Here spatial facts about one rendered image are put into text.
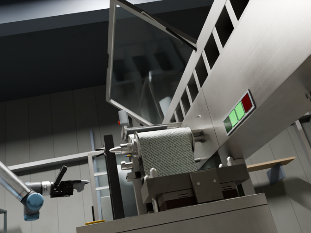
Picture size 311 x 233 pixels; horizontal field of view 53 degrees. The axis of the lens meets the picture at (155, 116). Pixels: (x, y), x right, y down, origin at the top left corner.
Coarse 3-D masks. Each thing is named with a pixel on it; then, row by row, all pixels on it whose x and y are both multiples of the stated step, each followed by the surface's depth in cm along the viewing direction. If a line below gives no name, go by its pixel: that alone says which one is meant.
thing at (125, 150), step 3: (120, 144) 169; (123, 144) 169; (123, 147) 167; (126, 147) 168; (129, 147) 168; (123, 150) 167; (126, 150) 167; (129, 150) 168; (123, 153) 168; (126, 153) 168; (129, 153) 169
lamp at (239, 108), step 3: (240, 102) 112; (237, 105) 114; (240, 105) 112; (237, 108) 114; (240, 108) 112; (237, 111) 115; (240, 111) 113; (243, 111) 110; (237, 114) 115; (240, 114) 113; (243, 114) 110; (240, 117) 113
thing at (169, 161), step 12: (144, 156) 137; (156, 156) 138; (168, 156) 139; (180, 156) 140; (192, 156) 141; (144, 168) 135; (156, 168) 136; (168, 168) 137; (180, 168) 137; (192, 168) 138
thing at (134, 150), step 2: (132, 140) 143; (134, 140) 144; (132, 142) 143; (134, 142) 142; (136, 142) 142; (134, 144) 142; (136, 144) 142; (132, 146) 144; (134, 146) 141; (136, 146) 142; (132, 148) 145; (134, 148) 141; (136, 148) 142; (132, 150) 146; (134, 150) 142; (136, 150) 142; (132, 152) 146; (134, 152) 142; (136, 152) 142; (134, 154) 143; (136, 154) 144
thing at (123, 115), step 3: (120, 111) 210; (123, 111) 210; (120, 114) 209; (123, 114) 209; (126, 114) 211; (120, 117) 209; (123, 117) 208; (126, 117) 208; (120, 120) 208; (123, 120) 207; (126, 120) 207; (120, 123) 207; (123, 123) 207; (126, 123) 208; (123, 126) 211; (126, 126) 212
